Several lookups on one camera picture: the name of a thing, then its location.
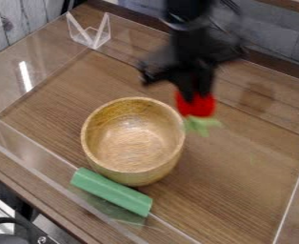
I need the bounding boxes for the black cable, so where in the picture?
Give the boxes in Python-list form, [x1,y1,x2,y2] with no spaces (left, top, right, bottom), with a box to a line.
[0,216,39,242]

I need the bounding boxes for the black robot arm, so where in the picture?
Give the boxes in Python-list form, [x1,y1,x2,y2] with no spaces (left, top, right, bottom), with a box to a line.
[137,0,245,103]

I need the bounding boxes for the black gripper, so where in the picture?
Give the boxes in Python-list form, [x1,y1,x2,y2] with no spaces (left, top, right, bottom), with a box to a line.
[136,30,245,103]

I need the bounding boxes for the red felt fruit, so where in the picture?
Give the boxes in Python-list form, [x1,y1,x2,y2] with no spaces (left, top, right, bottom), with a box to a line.
[176,91,223,137]

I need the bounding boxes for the black metal stand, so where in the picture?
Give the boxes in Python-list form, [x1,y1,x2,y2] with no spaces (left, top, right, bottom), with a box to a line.
[0,216,53,244]

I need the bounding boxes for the wooden bowl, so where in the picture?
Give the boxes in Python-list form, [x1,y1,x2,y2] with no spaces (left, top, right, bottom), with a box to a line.
[80,96,185,187]

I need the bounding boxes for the green rectangular block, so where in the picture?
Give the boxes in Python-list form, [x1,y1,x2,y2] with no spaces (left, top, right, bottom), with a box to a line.
[71,168,153,217]

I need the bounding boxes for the clear acrylic tray walls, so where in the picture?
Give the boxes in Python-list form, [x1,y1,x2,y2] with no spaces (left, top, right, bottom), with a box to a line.
[0,18,299,244]

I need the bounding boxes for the clear acrylic corner bracket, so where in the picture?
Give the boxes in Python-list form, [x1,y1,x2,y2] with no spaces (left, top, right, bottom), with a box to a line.
[67,12,112,50]

